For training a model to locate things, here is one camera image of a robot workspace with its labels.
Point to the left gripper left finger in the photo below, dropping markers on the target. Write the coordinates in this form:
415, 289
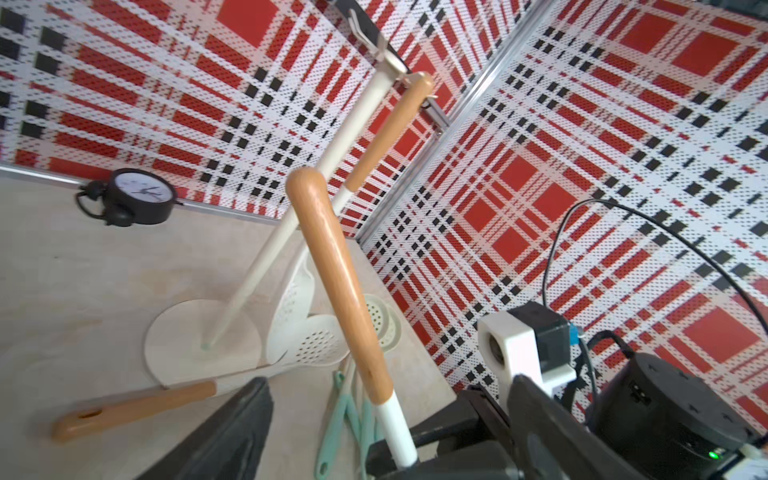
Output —
228, 445

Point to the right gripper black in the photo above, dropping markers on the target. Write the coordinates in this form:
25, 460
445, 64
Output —
472, 438

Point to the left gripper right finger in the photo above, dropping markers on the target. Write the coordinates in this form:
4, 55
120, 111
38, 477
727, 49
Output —
548, 443

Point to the cream utensil rack stand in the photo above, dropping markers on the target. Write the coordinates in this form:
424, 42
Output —
199, 339

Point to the skimmer wooden handle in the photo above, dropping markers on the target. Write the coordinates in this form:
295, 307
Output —
298, 284
307, 191

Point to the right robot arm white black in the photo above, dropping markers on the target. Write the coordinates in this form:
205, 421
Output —
653, 421

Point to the small black alarm clock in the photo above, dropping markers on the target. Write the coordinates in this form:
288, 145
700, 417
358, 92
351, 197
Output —
130, 197

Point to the cream skimmer green handle middle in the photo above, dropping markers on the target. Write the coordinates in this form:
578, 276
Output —
330, 443

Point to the cream skimmer green handle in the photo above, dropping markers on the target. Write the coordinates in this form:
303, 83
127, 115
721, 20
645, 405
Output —
386, 323
330, 443
367, 434

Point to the cream skimmer green handle near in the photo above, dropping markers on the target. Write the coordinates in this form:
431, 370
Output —
367, 434

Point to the cream skimmer green handle far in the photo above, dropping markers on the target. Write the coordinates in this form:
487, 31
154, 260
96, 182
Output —
386, 323

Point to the slotted spoon wooden handle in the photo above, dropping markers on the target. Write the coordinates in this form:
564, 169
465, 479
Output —
316, 342

